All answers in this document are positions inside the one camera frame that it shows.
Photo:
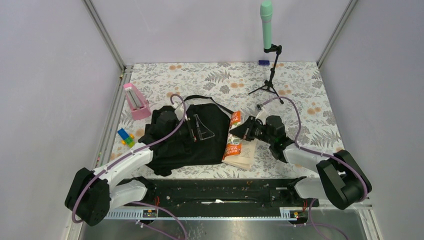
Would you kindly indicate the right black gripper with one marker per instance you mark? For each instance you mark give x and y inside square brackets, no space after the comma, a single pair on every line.
[245,130]

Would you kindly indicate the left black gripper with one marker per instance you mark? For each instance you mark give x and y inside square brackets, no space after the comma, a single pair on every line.
[200,132]

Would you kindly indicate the black fabric student bag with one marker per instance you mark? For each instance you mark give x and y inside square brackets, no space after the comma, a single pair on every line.
[173,154]

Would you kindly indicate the orange cover booklet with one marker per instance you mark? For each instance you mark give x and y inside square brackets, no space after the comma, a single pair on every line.
[238,152]

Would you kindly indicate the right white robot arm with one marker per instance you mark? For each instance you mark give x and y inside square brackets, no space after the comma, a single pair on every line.
[340,179]

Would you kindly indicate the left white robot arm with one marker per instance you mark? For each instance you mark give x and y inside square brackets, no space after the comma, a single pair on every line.
[95,192]

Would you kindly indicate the floral table mat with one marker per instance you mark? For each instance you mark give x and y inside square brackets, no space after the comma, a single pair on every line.
[228,84]

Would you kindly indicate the pink metronome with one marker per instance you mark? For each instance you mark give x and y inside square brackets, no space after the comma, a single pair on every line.
[138,104]

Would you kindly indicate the colourful toy block train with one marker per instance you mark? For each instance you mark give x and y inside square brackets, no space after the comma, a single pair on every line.
[127,139]

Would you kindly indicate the small blue box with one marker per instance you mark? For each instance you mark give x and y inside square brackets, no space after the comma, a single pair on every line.
[264,62]

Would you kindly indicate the green microphone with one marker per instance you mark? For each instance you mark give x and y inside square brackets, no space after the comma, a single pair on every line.
[266,13]

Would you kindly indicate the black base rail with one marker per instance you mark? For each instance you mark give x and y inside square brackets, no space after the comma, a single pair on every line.
[224,196]

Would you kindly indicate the white slotted cable duct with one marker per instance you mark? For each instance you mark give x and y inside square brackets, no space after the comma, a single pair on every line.
[150,214]

